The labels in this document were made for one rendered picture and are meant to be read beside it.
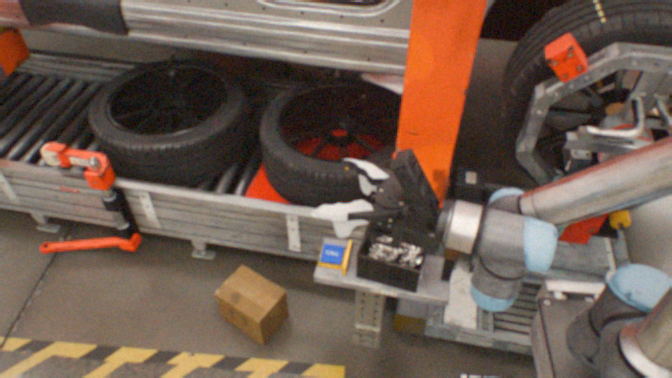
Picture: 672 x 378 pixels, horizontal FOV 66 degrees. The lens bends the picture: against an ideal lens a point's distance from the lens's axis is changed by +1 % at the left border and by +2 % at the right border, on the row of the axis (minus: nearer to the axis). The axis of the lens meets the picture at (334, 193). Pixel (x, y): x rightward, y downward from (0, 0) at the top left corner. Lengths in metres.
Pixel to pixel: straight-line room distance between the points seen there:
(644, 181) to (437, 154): 0.75
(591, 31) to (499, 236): 0.92
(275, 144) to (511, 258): 1.39
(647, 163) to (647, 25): 0.80
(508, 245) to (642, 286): 0.35
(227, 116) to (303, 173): 0.46
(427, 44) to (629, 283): 0.67
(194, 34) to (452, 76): 1.14
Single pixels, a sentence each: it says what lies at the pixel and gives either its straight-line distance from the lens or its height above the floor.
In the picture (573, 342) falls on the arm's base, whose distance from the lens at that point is 1.21.
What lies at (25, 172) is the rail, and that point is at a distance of 2.42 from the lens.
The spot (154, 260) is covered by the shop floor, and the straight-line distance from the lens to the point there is 2.40.
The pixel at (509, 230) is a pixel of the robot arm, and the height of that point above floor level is 1.25.
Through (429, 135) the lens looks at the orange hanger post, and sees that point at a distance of 1.46.
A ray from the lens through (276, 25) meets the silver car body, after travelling 1.98.
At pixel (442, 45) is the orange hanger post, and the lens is 1.30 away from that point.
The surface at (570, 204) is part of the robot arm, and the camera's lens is 0.89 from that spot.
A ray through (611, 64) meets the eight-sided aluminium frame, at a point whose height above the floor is 1.09.
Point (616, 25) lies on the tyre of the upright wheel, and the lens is 1.60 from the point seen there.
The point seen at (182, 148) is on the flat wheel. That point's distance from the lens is 2.13.
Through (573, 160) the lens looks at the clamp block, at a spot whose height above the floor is 0.94.
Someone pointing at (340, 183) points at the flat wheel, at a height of 0.47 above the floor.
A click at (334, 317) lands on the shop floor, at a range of 2.11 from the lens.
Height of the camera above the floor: 1.82
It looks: 46 degrees down
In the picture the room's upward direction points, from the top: straight up
